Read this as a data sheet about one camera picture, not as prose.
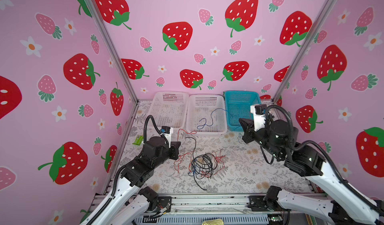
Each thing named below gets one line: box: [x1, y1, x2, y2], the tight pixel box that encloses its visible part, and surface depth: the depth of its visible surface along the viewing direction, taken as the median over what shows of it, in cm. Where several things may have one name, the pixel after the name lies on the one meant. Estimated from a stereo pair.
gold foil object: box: [201, 218, 224, 225], surface depth 66 cm
